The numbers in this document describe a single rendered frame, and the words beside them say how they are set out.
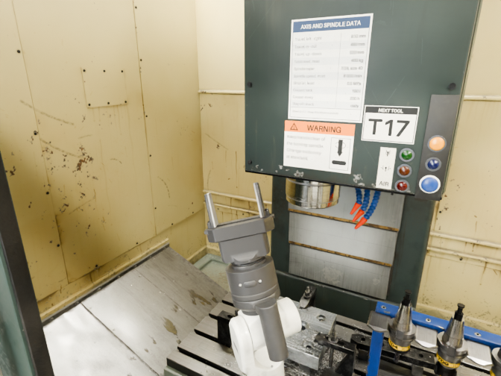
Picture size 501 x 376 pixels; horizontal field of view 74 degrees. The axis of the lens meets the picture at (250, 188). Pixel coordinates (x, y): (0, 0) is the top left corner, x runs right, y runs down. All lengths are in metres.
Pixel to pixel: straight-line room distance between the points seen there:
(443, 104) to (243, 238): 0.43
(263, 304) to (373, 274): 1.04
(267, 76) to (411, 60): 0.29
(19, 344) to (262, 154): 0.62
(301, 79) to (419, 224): 0.92
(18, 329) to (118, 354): 0.91
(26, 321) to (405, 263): 1.33
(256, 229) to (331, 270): 1.08
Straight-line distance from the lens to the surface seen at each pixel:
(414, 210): 1.47
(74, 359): 1.62
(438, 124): 0.71
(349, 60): 0.73
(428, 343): 0.98
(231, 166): 2.10
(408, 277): 1.60
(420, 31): 0.72
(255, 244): 0.58
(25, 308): 0.75
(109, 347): 1.65
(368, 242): 1.51
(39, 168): 1.49
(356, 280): 1.61
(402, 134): 0.72
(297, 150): 0.77
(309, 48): 0.75
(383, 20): 0.72
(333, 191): 0.95
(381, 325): 0.98
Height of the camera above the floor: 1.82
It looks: 18 degrees down
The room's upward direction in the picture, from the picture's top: straight up
